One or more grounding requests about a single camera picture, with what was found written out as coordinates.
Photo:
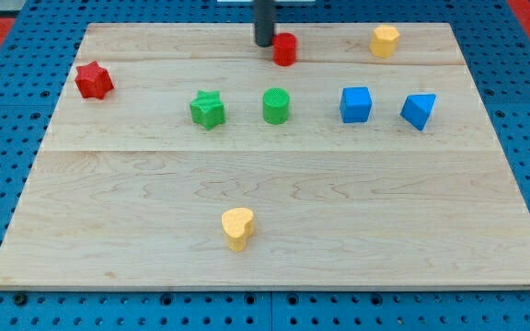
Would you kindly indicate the yellow heart block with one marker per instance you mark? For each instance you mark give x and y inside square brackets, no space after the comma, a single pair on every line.
[238,225]

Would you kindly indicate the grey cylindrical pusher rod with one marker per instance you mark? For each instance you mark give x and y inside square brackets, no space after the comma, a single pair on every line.
[264,22]

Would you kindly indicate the blue triangular prism block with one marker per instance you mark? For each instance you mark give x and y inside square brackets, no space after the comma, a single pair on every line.
[417,110]

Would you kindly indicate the blue cube block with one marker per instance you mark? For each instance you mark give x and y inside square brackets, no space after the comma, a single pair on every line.
[355,104]

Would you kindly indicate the green cylinder block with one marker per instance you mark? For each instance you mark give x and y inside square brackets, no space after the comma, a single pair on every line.
[275,105]

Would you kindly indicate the light wooden board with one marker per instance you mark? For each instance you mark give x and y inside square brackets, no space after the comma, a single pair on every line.
[126,193]

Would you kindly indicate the red star block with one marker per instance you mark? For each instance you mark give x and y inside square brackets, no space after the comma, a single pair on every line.
[92,80]

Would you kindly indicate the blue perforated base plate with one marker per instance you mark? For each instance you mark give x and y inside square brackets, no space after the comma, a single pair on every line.
[34,62]

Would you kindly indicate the red cylinder block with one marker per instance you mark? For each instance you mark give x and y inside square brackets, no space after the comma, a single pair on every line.
[284,48]

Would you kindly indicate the yellow hexagon block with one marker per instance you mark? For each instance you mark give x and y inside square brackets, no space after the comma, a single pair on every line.
[384,41]

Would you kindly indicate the green star block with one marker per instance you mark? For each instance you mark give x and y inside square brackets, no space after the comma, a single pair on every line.
[207,109]

